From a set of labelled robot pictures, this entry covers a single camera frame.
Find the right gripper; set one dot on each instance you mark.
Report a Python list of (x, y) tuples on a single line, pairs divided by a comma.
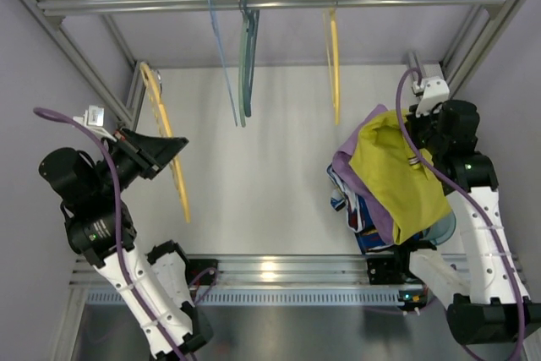
[(421, 132)]

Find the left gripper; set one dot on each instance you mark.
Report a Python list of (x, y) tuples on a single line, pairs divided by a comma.
[(138, 156)]

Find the yellow-green trousers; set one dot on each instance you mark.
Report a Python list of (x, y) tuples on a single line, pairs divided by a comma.
[(407, 190)]

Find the cream plastic hanger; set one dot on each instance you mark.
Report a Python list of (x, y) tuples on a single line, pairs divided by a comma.
[(153, 90)]

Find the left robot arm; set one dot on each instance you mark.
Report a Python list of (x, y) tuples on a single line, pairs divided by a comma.
[(154, 285)]

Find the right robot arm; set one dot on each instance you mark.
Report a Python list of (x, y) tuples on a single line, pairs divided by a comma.
[(492, 305)]

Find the yellow plastic hanger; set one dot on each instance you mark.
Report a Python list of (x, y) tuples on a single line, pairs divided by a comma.
[(333, 61)]

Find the dark green hanger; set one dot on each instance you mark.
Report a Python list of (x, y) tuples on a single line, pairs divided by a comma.
[(246, 60)]

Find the colourful printed garment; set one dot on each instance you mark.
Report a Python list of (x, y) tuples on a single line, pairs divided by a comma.
[(358, 219)]

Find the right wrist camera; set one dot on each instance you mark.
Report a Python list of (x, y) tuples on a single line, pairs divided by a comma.
[(431, 92)]

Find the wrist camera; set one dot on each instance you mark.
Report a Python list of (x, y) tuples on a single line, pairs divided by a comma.
[(431, 92), (93, 119)]

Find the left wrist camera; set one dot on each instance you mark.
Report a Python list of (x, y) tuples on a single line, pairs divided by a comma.
[(93, 119)]

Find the right aluminium frame post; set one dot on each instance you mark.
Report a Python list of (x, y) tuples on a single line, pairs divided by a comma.
[(477, 35)]

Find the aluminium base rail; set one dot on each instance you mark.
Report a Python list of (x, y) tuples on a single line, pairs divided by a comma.
[(274, 271)]

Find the slotted cable duct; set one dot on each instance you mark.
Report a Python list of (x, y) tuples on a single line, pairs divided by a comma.
[(350, 296)]

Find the light blue wire hanger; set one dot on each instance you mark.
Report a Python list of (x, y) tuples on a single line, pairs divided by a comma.
[(217, 34)]

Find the aluminium hanging rail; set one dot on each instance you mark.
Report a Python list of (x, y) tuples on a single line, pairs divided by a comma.
[(55, 8)]

